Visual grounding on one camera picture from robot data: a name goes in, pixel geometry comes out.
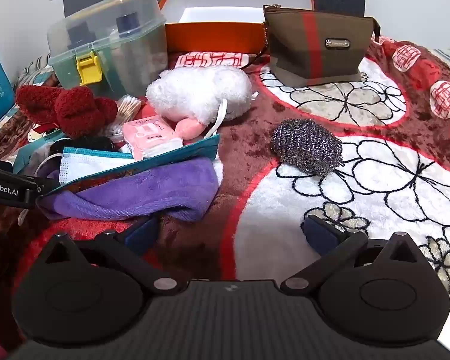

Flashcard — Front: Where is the orange cardboard box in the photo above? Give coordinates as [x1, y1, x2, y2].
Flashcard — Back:
[158, 0, 316, 54]

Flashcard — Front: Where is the steel wool scrubber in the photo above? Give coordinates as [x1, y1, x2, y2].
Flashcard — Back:
[270, 118, 345, 177]

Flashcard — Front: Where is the clear plastic storage box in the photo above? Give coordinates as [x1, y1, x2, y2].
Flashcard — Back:
[47, 0, 169, 98]

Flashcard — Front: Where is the bag of cotton swabs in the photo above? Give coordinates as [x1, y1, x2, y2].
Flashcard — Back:
[107, 94, 143, 137]

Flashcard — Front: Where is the striped cloth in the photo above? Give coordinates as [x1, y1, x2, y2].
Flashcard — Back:
[14, 54, 55, 83]

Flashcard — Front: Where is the pink tissue pack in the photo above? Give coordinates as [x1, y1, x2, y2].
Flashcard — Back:
[122, 118, 184, 161]

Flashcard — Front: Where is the black fuzzy scrunchie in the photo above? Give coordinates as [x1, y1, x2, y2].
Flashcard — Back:
[49, 136, 117, 156]

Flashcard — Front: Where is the dark blue capped bottle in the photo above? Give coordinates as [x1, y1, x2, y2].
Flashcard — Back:
[65, 20, 94, 46]
[116, 11, 143, 38]

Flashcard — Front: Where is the dark red fuzzy sock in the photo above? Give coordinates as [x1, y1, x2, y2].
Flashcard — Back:
[54, 86, 119, 139]
[15, 85, 66, 125]

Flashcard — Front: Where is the white plush toy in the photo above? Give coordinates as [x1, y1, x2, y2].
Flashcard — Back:
[145, 64, 254, 125]

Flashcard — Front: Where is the purple towel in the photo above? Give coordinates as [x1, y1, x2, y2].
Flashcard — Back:
[35, 157, 220, 223]

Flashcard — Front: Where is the blue face mask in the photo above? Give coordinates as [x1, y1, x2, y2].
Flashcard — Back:
[35, 147, 137, 185]

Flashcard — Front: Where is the white strap loop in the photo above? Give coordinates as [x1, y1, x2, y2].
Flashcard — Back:
[203, 97, 230, 139]

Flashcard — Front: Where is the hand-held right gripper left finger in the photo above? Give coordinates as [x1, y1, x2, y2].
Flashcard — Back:
[41, 215, 184, 296]

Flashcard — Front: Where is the olive pouch with red stripe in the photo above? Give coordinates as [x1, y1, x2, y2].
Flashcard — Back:
[244, 4, 382, 88]

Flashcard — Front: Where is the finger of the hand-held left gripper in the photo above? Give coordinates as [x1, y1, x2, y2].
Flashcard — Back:
[34, 177, 61, 198]

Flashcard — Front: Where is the pink soft ball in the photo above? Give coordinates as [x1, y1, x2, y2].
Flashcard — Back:
[174, 117, 205, 140]

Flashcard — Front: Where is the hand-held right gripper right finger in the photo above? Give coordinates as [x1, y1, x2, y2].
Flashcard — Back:
[280, 214, 422, 296]

